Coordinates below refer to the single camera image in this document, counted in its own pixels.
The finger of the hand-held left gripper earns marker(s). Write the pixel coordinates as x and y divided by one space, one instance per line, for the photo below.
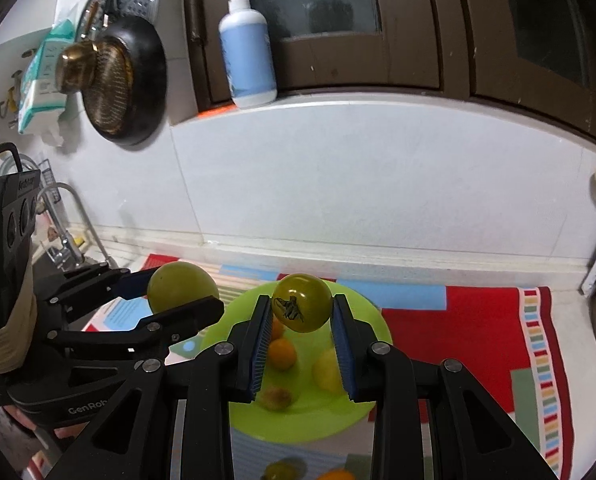
178 322
128 285

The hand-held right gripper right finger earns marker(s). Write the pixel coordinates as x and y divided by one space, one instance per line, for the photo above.
343 355

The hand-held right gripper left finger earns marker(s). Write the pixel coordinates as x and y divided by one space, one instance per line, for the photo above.
260 355

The small orange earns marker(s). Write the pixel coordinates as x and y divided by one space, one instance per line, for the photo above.
283 354

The small yellow fruit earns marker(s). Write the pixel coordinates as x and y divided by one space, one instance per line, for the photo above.
278 398
325 372

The large orange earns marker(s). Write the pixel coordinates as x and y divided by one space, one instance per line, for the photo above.
278 330
339 475

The large green tomato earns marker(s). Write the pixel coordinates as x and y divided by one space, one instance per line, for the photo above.
180 285

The small green tomato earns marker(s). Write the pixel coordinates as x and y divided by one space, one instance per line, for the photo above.
303 300
283 470

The green plate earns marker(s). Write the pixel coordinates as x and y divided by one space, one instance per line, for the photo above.
298 425

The tall chrome faucet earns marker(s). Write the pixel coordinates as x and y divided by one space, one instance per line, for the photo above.
65 250

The thin gooseneck faucet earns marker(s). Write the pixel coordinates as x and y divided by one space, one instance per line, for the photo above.
85 215

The patchwork tablecloth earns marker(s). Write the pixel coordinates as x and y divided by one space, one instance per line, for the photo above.
452 320

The green tissue pack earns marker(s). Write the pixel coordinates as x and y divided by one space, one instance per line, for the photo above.
43 80

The small brass pot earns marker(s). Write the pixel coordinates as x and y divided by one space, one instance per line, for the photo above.
78 67

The black frying pan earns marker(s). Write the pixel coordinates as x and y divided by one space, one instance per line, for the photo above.
138 85

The white blue pump bottle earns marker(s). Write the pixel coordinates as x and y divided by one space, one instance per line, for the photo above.
248 50

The yellow bicycle wall hook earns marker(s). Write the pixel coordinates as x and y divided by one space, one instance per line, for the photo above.
10 100

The dark brown window frame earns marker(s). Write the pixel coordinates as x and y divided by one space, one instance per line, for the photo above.
412 65

